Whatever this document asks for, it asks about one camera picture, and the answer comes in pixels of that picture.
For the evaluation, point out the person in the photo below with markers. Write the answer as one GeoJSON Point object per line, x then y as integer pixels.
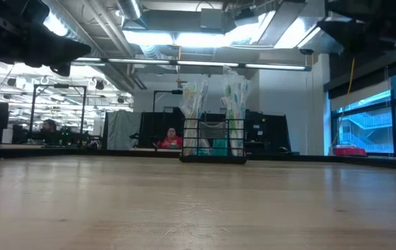
{"type": "Point", "coordinates": [171, 138]}
{"type": "Point", "coordinates": [49, 130]}

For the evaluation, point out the grey hanging cloth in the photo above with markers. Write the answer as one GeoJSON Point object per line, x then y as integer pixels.
{"type": "Point", "coordinates": [123, 130]}

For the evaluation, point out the grey ceiling box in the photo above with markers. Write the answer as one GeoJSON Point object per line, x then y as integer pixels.
{"type": "Point", "coordinates": [212, 19]}

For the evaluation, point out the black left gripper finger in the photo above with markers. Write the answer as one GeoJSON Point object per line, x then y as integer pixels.
{"type": "Point", "coordinates": [62, 68]}
{"type": "Point", "coordinates": [66, 48]}

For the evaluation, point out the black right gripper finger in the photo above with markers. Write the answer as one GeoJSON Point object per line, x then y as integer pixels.
{"type": "Point", "coordinates": [333, 33]}

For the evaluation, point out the black gantry stand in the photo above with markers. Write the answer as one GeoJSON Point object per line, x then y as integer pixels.
{"type": "Point", "coordinates": [59, 85]}
{"type": "Point", "coordinates": [170, 92]}

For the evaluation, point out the black aluminium table frame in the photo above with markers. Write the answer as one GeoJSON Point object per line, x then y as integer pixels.
{"type": "Point", "coordinates": [323, 159]}

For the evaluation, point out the red tray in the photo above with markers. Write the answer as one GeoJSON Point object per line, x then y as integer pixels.
{"type": "Point", "coordinates": [351, 151]}

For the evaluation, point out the purple toothbrush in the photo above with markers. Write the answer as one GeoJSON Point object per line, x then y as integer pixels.
{"type": "Point", "coordinates": [224, 104]}
{"type": "Point", "coordinates": [200, 142]}

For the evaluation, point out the ceiling light strip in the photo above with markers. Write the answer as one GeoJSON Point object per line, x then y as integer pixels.
{"type": "Point", "coordinates": [201, 64]}

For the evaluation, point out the grey translucent cup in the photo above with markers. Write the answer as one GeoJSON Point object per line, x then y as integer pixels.
{"type": "Point", "coordinates": [212, 130]}

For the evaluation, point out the black partition panel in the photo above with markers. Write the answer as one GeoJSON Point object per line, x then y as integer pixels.
{"type": "Point", "coordinates": [274, 132]}

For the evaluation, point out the small black dome object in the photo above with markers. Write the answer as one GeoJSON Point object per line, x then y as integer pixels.
{"type": "Point", "coordinates": [283, 150]}

